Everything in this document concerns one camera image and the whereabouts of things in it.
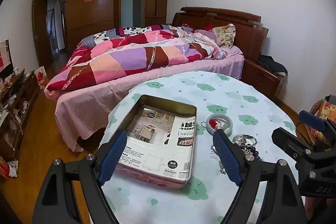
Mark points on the printed paper sheet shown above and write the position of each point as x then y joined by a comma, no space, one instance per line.
157,150

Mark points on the lilac pillow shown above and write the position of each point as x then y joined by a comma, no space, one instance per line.
206,33

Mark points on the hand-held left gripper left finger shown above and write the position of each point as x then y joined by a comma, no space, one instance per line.
113,158

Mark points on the silver bangle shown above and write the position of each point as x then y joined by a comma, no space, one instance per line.
240,138

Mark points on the white bangle with red tassel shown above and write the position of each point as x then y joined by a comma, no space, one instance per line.
227,127

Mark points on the bed with pink sheet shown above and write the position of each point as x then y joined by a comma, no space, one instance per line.
252,35

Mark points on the dark clothing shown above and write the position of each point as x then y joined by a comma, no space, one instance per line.
273,64

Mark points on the green cloud print tablecloth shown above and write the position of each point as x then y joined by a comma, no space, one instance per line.
223,98

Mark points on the patchwork pink quilt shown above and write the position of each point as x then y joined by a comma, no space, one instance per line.
126,61

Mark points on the wooden television stand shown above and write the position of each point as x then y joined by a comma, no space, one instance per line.
23,98

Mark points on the floral pillow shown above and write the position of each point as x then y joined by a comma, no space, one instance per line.
224,33

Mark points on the pink bedsheet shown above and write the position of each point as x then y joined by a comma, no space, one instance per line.
105,98

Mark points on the floral cushion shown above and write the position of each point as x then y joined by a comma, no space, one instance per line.
325,111

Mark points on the white and red shopping bag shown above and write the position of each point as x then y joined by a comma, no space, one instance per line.
40,75

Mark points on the wooden nightstand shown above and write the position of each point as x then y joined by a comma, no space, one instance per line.
262,77

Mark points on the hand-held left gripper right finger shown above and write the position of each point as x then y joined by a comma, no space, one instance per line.
228,158

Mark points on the rectangular metal tin box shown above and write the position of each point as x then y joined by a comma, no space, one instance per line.
147,174

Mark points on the flat screen television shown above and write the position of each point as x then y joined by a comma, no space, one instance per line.
5,56

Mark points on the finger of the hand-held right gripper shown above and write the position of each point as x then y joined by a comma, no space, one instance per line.
288,141
312,119

